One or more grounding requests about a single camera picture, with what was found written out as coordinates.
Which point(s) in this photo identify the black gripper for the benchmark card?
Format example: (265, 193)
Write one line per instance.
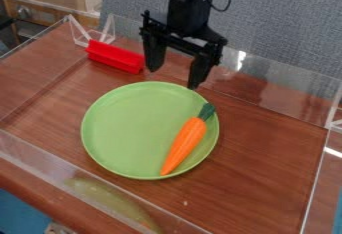
(205, 44)

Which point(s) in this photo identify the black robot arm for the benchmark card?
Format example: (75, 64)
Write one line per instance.
(183, 30)

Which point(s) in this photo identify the green round plate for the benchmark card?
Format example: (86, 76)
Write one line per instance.
(131, 124)

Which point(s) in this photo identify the orange toy carrot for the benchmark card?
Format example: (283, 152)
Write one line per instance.
(189, 137)

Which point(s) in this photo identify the red plastic block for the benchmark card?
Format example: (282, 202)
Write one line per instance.
(115, 57)

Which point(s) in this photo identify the clear acrylic triangular bracket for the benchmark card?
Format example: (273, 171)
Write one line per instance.
(83, 35)

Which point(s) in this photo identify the clear acrylic enclosure wall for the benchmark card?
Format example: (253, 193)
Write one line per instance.
(251, 186)

